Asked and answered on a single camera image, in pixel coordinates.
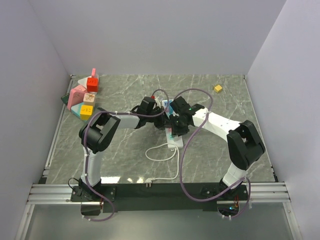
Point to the teal flat block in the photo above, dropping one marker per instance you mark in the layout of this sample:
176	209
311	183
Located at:
76	110

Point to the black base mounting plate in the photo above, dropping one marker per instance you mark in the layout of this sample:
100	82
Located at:
147	197

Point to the white power strip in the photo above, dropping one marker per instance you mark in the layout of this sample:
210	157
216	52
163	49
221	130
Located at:
173	141

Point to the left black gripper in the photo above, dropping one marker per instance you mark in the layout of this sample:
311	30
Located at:
162	122

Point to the beige cube socket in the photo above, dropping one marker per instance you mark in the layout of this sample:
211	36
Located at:
89	99

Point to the pink rounded socket block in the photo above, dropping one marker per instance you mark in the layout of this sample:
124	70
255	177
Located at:
76	96

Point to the white triangular adapter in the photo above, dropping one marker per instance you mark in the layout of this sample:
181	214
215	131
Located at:
83	82

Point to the pink upright plug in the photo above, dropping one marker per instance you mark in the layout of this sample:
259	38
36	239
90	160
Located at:
93	73

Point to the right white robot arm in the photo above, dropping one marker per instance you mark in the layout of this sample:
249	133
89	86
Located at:
245	145

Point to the blue plug adapter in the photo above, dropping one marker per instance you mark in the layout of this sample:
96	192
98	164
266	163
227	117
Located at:
170	110

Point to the yellow cube socket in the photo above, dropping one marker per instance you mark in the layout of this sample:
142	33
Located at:
86	112

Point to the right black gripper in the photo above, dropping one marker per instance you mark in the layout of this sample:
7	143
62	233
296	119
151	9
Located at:
175	131

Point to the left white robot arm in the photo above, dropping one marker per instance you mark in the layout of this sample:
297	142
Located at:
98	132

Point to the aluminium rail frame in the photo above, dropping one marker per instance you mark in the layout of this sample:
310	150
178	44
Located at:
61	194

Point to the red cube socket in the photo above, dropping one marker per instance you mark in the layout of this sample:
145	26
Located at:
92	84

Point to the small yellow plug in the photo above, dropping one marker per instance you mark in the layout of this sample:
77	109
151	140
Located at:
218	88

